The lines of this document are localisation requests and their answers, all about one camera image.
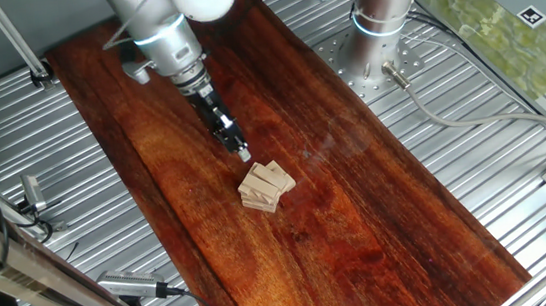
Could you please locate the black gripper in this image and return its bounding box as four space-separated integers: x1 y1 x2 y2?
185 77 254 169

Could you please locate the wooden Jenga block tower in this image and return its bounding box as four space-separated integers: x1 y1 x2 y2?
235 157 300 216

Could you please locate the brown wooden board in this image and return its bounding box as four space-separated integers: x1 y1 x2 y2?
39 0 535 306

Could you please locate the aluminium pole with clamp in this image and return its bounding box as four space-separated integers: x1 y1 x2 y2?
0 0 57 95

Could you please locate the small black white fiducial marker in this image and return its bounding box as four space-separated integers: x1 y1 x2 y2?
514 3 546 30

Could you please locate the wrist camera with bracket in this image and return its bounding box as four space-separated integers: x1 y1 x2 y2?
118 38 160 87

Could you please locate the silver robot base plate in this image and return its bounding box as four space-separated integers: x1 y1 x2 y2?
313 17 429 109

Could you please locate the small grey camera on mount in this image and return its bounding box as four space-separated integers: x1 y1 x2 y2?
13 170 69 237

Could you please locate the grey base cable with connector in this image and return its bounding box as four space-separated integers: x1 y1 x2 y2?
380 44 546 161

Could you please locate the metal frame bar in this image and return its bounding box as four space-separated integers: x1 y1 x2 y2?
0 182 178 306

